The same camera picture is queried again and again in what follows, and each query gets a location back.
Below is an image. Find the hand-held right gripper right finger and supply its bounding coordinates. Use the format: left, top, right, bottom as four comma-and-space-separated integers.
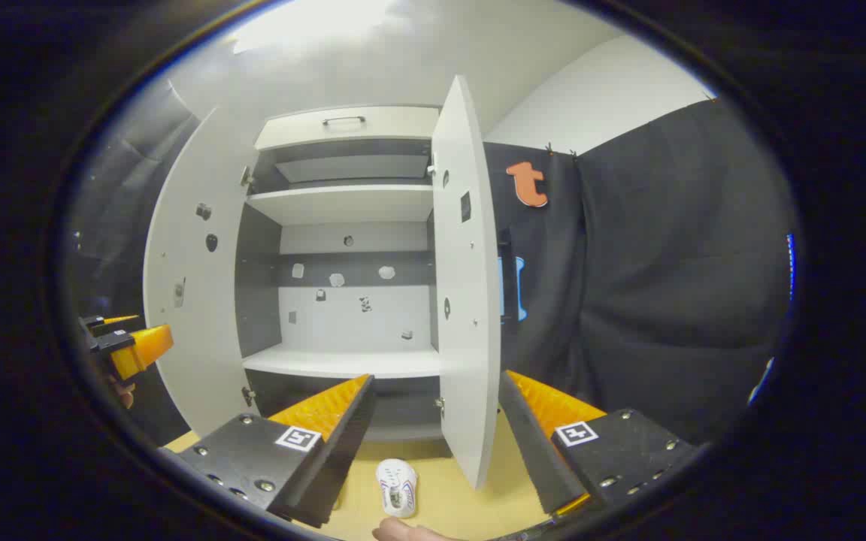
497, 370, 704, 519

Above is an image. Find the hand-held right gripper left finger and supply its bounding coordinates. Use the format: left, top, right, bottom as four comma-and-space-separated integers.
156, 373, 376, 529

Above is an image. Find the white cabinet door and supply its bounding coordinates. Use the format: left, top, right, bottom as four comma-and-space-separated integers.
431, 75, 503, 491
144, 105, 259, 438

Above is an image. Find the white canvas shoe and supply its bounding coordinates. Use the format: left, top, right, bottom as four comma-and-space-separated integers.
375, 458, 419, 519

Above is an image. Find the white grey shoe cabinet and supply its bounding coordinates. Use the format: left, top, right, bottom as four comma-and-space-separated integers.
236, 105, 447, 444

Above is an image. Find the white cabinet drawer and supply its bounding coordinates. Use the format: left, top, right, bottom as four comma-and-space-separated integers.
255, 105, 441, 151

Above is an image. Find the black backdrop cloth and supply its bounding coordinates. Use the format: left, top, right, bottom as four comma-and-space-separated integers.
68, 81, 202, 446
482, 98, 796, 446

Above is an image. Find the ceiling light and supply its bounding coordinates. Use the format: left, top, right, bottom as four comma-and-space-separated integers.
234, 0, 398, 55

